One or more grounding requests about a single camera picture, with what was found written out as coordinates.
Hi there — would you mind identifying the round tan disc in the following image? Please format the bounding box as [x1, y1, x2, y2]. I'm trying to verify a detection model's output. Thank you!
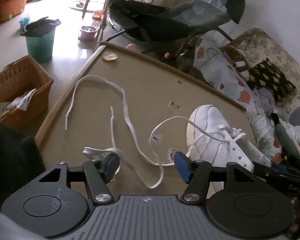
[102, 52, 118, 62]

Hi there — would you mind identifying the turned wooden post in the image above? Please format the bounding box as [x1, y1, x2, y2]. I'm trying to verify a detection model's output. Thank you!
[99, 0, 110, 43]

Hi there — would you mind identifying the person's dark ribbed clothing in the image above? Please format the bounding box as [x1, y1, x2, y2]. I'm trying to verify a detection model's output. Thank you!
[0, 116, 45, 212]

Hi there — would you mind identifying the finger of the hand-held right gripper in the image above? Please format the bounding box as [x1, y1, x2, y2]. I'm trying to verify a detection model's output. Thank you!
[252, 161, 275, 180]

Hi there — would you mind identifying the white sneaker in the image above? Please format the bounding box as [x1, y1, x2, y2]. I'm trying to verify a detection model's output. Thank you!
[186, 104, 272, 173]

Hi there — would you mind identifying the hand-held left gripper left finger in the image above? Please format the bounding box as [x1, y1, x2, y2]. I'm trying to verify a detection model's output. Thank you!
[37, 153, 120, 203]

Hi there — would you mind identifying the black folding chair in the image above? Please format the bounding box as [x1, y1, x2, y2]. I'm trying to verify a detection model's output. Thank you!
[108, 0, 245, 55]

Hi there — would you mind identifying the wicker basket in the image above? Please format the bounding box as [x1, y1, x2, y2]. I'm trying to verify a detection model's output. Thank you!
[0, 56, 54, 130]

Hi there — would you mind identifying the brown glass jar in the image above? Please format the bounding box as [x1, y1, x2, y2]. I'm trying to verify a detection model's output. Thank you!
[176, 54, 193, 72]

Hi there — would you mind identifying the crumpled paper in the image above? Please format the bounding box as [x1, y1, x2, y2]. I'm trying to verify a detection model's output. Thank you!
[6, 89, 38, 110]

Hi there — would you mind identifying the pale lilac cloth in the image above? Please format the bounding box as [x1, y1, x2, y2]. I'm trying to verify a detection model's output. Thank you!
[255, 89, 278, 115]

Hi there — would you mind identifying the black gold tree pillow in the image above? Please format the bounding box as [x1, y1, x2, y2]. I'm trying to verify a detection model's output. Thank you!
[247, 58, 297, 102]

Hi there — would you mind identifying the orange plastic tub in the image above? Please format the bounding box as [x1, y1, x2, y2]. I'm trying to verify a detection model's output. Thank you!
[0, 0, 29, 22]

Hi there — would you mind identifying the white shoelace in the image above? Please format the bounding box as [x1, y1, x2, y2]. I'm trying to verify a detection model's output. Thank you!
[65, 75, 247, 189]

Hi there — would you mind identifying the green trash bin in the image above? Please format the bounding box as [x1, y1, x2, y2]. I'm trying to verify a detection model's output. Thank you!
[25, 27, 57, 63]

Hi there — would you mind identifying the black trash bag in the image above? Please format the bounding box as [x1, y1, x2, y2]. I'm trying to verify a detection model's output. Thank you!
[20, 17, 62, 37]

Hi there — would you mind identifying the floral sofa cover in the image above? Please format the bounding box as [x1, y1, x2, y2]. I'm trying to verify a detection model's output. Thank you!
[221, 28, 300, 120]

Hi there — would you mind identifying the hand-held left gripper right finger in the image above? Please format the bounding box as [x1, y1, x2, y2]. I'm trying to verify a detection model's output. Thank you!
[174, 151, 262, 204]

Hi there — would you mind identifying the dark green cloth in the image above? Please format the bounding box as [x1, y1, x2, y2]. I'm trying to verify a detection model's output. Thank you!
[275, 124, 300, 165]

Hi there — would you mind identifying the patchwork quilt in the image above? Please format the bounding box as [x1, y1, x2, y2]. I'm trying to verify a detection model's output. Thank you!
[194, 36, 288, 160]

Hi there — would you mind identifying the pale wooden stick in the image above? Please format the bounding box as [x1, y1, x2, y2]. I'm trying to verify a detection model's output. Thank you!
[277, 119, 300, 165]

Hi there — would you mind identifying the pink lidded container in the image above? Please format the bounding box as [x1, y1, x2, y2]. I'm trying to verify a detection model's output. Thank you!
[79, 26, 98, 42]

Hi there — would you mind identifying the grey slipper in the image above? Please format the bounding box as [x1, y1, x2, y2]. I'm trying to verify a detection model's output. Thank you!
[289, 106, 300, 128]

